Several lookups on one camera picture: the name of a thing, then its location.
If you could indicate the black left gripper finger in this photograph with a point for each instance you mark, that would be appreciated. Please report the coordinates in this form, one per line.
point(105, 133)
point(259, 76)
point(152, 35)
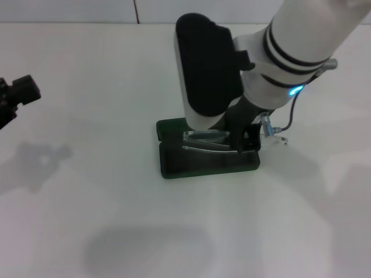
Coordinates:
point(27, 91)

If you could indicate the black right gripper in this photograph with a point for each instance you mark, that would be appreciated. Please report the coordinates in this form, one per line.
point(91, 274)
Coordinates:
point(242, 116)

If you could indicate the clear plastic glasses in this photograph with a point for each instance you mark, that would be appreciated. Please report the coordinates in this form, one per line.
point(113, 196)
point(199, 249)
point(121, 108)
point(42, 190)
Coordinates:
point(203, 136)

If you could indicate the green glasses case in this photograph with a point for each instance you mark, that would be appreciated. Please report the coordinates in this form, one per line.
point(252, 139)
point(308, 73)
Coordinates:
point(203, 165)

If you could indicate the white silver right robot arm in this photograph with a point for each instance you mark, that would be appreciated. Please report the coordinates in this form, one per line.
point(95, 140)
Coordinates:
point(304, 32)

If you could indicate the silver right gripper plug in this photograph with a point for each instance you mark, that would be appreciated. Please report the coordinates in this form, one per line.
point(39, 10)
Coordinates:
point(266, 124)

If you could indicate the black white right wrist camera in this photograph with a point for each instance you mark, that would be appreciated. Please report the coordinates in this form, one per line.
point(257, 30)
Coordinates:
point(208, 66)

